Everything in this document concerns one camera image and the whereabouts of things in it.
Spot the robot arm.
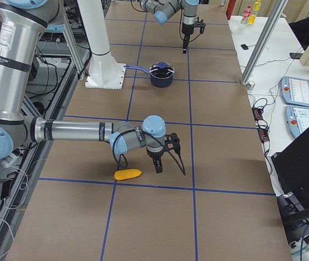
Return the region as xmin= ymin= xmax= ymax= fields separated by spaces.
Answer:
xmin=0 ymin=1 xmax=168 ymax=173
xmin=140 ymin=0 xmax=205 ymax=54

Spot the glass pot lid blue knob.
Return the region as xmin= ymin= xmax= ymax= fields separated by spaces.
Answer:
xmin=149 ymin=62 xmax=175 ymax=78

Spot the seated person black sweater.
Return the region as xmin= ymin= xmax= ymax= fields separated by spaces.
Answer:
xmin=288 ymin=0 xmax=309 ymax=51

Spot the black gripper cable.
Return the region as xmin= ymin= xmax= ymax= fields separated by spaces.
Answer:
xmin=112 ymin=130 xmax=187 ymax=176

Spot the upper teach pendant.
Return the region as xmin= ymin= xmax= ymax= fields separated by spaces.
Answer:
xmin=279 ymin=76 xmax=309 ymax=107

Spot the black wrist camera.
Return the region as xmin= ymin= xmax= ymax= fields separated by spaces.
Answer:
xmin=165 ymin=133 xmax=181 ymax=154

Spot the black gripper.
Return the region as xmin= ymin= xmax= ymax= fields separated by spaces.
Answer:
xmin=148 ymin=152 xmax=163 ymax=173
xmin=182 ymin=23 xmax=194 ymax=54

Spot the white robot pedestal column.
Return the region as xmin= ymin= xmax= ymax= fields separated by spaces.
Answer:
xmin=77 ymin=0 xmax=127 ymax=90

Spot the brown paper table mat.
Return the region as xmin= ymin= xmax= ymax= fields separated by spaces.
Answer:
xmin=6 ymin=2 xmax=293 ymax=261

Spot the teach pendant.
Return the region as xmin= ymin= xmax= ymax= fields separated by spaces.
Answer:
xmin=285 ymin=105 xmax=309 ymax=138
xmin=279 ymin=76 xmax=309 ymax=107

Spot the black smartphone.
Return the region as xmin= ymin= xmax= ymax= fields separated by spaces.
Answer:
xmin=289 ymin=52 xmax=303 ymax=59

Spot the red label drink bottle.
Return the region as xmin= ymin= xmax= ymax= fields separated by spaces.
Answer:
xmin=241 ymin=5 xmax=251 ymax=25

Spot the yellow drink bottle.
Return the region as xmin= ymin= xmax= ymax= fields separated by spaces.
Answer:
xmin=248 ymin=0 xmax=262 ymax=24

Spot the aluminium frame post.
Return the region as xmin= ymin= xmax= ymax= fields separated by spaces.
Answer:
xmin=241 ymin=0 xmax=289 ymax=90

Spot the black small device on table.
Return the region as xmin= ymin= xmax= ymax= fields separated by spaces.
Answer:
xmin=241 ymin=44 xmax=249 ymax=50

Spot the dark blue saucepan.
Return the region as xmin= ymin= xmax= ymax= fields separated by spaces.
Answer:
xmin=124 ymin=65 xmax=173 ymax=88

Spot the yellow corn cob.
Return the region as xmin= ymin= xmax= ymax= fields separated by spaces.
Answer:
xmin=114 ymin=169 xmax=142 ymax=181

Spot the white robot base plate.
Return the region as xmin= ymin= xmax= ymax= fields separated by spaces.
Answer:
xmin=85 ymin=63 xmax=126 ymax=90

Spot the black laptop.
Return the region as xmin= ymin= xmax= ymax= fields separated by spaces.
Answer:
xmin=271 ymin=128 xmax=309 ymax=197

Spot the lower teach pendant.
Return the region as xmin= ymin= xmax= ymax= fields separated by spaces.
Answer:
xmin=285 ymin=105 xmax=309 ymax=138

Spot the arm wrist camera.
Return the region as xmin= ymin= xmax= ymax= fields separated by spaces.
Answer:
xmin=194 ymin=17 xmax=206 ymax=35

